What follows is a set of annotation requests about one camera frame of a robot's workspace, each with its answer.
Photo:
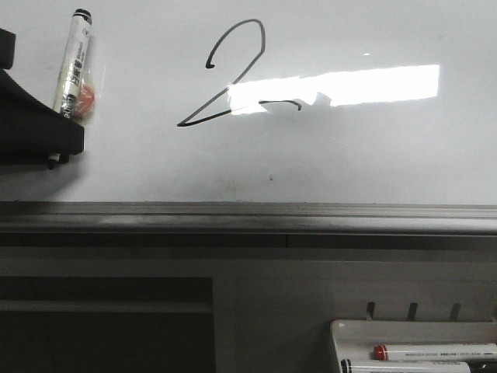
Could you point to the red capped white marker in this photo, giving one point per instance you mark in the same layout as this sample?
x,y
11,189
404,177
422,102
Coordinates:
x,y
435,352

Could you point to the white plastic marker tray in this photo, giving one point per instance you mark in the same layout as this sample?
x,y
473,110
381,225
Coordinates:
x,y
357,338

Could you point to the grey aluminium whiteboard ledge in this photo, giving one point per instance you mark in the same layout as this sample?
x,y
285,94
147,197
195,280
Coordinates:
x,y
251,218

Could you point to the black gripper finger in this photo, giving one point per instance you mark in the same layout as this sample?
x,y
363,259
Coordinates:
x,y
30,130

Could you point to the dark metal hook left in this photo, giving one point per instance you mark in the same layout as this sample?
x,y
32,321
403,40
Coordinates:
x,y
370,311

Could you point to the dark metal hook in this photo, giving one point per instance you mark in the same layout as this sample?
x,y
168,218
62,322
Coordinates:
x,y
412,312
370,311
454,312

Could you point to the black capped white marker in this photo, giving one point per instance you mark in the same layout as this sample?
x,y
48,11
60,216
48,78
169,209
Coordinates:
x,y
349,366

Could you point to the white glossy whiteboard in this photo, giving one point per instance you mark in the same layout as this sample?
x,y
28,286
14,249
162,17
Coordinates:
x,y
270,101

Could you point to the dark metal hook middle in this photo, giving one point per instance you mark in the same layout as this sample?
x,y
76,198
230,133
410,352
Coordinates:
x,y
412,312

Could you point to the red magnet taped to marker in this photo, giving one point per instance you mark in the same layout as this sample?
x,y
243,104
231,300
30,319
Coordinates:
x,y
89,94

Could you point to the white black whiteboard marker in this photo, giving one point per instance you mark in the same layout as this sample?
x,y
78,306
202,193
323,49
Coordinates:
x,y
75,53

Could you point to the dark metal hook right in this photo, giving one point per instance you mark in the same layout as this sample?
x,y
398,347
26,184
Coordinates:
x,y
454,312

